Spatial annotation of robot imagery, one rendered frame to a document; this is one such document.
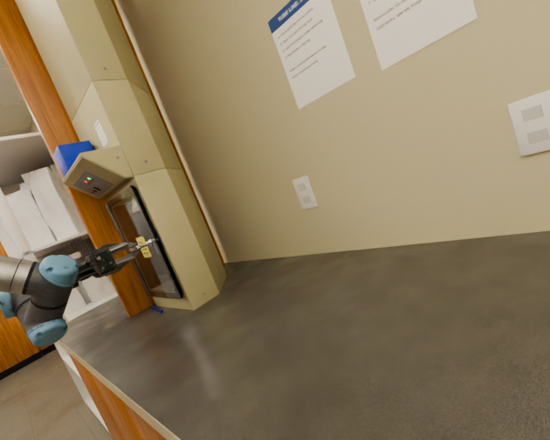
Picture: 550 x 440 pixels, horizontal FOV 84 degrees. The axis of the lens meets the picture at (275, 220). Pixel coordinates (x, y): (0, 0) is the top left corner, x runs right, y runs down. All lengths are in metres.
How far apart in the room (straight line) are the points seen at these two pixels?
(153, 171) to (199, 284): 0.40
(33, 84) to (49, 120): 0.13
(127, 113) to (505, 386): 1.08
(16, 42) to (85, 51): 0.44
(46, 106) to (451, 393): 1.45
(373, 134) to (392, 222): 0.26
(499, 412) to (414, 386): 0.09
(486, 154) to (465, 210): 0.14
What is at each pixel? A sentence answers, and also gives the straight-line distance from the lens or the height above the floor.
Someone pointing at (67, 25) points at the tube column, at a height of 1.87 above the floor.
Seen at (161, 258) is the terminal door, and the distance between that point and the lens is 1.06.
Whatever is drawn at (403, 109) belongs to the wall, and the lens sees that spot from 0.88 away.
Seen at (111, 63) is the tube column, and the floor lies 1.76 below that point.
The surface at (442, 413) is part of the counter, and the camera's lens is 0.45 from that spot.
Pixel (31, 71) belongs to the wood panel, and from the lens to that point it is 1.53.
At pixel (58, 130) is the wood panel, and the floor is 1.70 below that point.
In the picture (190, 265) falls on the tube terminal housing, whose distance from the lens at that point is 1.07.
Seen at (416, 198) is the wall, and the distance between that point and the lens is 0.92.
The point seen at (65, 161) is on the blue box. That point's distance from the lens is 1.23.
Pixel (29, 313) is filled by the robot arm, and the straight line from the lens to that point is 0.94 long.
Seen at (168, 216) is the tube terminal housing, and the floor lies 1.26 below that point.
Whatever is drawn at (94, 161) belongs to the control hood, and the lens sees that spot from 1.03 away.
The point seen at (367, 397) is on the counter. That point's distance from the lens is 0.48.
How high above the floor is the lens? 1.25
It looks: 8 degrees down
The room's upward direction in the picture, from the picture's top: 21 degrees counter-clockwise
